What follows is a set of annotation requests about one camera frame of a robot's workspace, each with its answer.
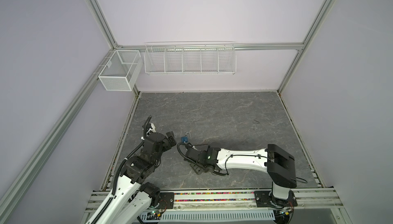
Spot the white mesh box basket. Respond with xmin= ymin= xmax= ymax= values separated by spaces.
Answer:
xmin=98 ymin=50 xmax=143 ymax=91

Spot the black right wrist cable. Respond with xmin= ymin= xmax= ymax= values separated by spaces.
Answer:
xmin=176 ymin=142 xmax=308 ymax=184

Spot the white slotted cable duct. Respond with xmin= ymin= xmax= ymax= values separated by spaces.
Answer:
xmin=140 ymin=210 xmax=276 ymax=224

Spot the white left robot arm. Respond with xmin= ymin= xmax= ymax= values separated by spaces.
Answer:
xmin=87 ymin=131 xmax=177 ymax=224

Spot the white wire shelf basket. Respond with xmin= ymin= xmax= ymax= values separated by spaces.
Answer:
xmin=144 ymin=42 xmax=237 ymax=75

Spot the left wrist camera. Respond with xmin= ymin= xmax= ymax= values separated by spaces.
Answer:
xmin=143 ymin=123 xmax=156 ymax=137

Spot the blue padlock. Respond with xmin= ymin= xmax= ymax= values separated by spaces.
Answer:
xmin=181 ymin=131 xmax=190 ymax=145

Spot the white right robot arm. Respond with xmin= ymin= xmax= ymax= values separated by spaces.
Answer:
xmin=177 ymin=143 xmax=298 ymax=210

